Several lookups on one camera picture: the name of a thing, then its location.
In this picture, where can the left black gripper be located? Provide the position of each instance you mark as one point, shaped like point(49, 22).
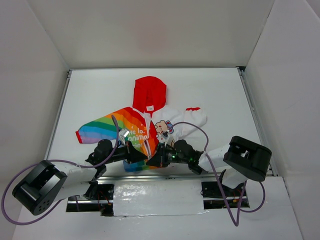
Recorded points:
point(129, 152)

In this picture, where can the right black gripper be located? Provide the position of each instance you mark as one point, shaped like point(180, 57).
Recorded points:
point(161, 157)

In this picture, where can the rainbow hooded kids jacket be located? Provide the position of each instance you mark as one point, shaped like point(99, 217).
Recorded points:
point(147, 118)

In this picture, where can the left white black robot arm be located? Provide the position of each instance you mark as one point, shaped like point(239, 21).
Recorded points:
point(50, 181)

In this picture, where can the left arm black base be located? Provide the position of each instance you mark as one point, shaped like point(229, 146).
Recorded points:
point(100, 197)

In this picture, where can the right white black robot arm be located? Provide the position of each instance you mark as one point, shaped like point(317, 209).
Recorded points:
point(241, 160)

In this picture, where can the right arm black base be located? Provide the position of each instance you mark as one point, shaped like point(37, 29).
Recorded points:
point(212, 194)

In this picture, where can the white foil covered panel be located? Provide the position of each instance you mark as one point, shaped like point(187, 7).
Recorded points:
point(158, 198)

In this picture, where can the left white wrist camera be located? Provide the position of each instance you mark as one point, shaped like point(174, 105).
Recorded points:
point(123, 134)

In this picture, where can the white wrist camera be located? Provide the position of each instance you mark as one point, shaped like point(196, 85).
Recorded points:
point(123, 134)
point(168, 138)

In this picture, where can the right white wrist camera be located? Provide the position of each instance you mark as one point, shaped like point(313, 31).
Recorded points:
point(168, 138)

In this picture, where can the aluminium front rail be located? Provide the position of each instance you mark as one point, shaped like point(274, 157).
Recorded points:
point(203, 178)

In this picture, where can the aluminium rail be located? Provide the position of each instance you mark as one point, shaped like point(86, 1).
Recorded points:
point(57, 117)
point(203, 178)
point(253, 107)

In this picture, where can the aluminium left side rail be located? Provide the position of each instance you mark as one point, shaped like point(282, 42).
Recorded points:
point(57, 117)

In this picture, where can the aluminium right side rail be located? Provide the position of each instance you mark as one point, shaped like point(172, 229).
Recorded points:
point(253, 107)

